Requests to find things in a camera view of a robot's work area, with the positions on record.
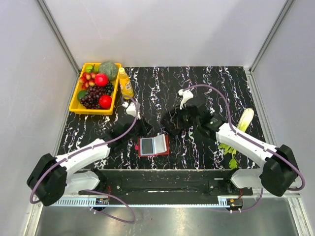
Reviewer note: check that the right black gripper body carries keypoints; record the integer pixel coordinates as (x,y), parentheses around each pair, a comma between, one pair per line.
(186,117)

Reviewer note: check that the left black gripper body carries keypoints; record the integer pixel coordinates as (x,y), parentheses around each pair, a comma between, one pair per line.
(139,129)

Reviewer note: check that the black card dispenser box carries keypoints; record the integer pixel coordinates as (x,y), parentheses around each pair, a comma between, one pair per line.
(176,120)

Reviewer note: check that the red leather card holder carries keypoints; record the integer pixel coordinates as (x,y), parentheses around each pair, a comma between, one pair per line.
(160,145)

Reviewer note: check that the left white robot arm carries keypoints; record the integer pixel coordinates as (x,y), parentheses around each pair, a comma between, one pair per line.
(53,177)

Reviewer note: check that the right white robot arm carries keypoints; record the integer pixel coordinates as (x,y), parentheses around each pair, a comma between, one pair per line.
(277,166)

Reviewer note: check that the red apple lower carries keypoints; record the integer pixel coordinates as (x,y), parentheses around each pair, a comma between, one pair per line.
(105,101)

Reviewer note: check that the red apple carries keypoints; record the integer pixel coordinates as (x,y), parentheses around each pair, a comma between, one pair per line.
(105,101)
(101,79)

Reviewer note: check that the yellow juice bottle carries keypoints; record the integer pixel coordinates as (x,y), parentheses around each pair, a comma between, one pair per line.
(125,84)

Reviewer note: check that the dark purple grape bunch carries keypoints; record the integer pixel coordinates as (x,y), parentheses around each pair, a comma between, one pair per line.
(90,101)

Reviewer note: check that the red apple upper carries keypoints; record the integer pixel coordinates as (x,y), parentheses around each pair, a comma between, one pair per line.
(101,79)

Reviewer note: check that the yellow plastic tray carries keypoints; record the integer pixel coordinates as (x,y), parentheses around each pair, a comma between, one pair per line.
(77,108)

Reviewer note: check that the green lime fruit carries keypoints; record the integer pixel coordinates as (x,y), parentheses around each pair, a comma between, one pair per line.
(81,94)

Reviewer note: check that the small red fruits cluster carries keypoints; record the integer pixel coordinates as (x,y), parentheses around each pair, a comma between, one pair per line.
(87,80)

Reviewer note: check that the green broccoli head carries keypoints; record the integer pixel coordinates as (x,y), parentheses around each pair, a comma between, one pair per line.
(109,69)

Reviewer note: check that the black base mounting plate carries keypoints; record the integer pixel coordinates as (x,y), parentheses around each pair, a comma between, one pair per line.
(209,182)

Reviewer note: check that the green pear fruit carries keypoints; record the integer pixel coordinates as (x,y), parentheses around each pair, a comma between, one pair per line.
(91,68)

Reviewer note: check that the aluminium frame rail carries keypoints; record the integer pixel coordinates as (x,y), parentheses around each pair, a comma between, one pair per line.
(56,188)

